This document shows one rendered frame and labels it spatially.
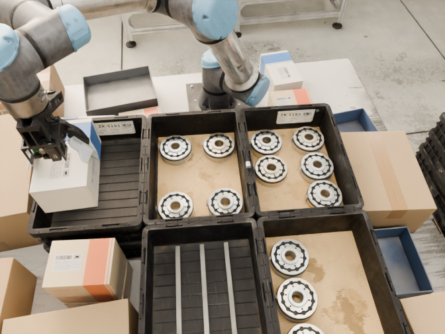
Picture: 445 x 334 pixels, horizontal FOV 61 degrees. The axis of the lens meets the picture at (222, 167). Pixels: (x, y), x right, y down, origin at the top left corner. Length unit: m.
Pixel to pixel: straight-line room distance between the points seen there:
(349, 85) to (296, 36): 1.51
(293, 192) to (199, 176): 0.30
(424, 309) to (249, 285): 0.42
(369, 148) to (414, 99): 1.63
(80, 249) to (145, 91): 0.77
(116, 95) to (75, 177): 0.77
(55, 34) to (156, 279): 0.65
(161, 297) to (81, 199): 0.33
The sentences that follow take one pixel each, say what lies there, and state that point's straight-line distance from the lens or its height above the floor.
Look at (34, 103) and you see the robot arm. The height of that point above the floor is 1.34.
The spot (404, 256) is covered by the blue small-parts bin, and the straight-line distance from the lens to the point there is 1.33.
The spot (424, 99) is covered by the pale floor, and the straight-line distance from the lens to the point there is 2.95.
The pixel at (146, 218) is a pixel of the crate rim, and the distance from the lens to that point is 1.02.
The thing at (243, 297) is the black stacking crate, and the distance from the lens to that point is 1.03.
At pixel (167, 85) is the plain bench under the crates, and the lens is 1.67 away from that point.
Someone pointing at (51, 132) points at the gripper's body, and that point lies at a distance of 0.82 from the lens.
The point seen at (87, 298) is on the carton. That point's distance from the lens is 1.11.
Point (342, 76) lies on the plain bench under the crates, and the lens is 1.78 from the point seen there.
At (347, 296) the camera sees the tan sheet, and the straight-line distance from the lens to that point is 1.08.
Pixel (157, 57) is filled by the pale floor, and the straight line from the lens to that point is 2.98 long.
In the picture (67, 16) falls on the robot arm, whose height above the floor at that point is 1.44.
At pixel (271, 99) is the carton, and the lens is 1.50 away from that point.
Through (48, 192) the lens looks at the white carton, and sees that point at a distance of 0.89.
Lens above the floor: 1.82
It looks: 55 degrees down
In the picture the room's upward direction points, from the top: straight up
